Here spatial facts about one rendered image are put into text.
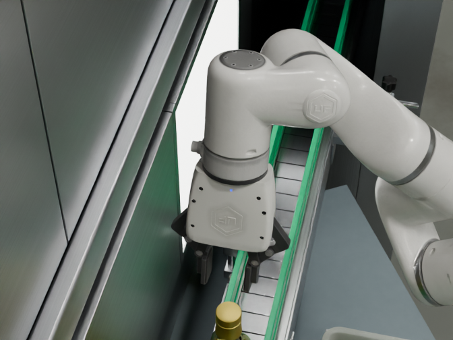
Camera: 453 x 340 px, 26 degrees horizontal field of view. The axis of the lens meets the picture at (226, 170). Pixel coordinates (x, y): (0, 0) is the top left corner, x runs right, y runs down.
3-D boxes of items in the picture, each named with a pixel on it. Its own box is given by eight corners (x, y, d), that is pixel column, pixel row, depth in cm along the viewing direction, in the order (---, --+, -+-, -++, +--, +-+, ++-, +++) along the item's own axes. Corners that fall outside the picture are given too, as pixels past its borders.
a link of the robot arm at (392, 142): (396, 197, 115) (268, 115, 105) (358, 142, 126) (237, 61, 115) (447, 145, 113) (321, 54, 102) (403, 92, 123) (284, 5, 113)
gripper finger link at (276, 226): (245, 197, 114) (222, 229, 117) (301, 231, 114) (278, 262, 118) (247, 192, 115) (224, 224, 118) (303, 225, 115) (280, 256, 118)
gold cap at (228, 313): (218, 317, 132) (218, 298, 129) (244, 322, 131) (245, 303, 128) (212, 338, 129) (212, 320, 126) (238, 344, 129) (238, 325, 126)
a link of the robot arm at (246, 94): (331, 36, 111) (361, 75, 103) (321, 118, 116) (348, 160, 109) (200, 44, 107) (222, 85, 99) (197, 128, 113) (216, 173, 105)
